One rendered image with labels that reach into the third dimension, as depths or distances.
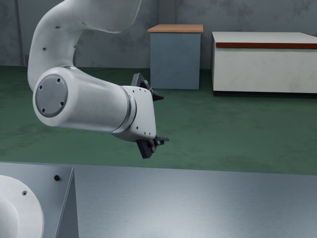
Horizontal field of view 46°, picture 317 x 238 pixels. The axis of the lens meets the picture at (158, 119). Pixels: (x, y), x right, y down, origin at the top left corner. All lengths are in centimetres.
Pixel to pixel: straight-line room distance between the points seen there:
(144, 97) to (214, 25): 679
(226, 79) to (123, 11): 479
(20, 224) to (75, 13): 31
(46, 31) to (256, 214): 53
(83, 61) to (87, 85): 736
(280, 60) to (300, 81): 40
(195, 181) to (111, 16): 53
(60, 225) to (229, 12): 704
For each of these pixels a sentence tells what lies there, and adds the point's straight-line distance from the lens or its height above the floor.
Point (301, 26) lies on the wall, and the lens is 770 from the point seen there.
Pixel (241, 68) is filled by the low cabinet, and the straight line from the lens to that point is 526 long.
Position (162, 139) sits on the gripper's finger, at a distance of 76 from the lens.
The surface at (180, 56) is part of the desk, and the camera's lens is 566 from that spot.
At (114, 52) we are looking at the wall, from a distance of 771.
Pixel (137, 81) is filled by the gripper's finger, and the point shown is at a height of 109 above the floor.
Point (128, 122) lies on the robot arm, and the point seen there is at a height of 105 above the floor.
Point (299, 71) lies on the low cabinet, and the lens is 540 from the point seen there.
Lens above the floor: 124
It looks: 17 degrees down
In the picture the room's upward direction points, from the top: straight up
